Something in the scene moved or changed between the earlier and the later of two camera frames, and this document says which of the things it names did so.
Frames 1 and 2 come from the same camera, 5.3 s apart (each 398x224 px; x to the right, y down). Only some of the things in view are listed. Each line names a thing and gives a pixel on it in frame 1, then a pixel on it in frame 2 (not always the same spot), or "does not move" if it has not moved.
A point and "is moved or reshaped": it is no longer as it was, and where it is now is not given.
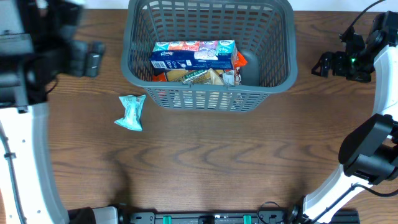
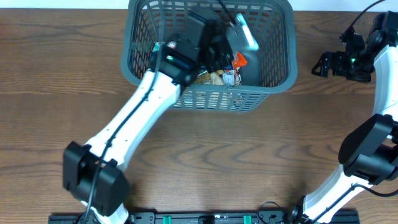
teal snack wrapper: (133, 106) is moved or reshaped
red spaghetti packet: (239, 61) does not move
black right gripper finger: (324, 65) does not move
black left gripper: (80, 51) → (217, 63)
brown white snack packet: (232, 77) does not move
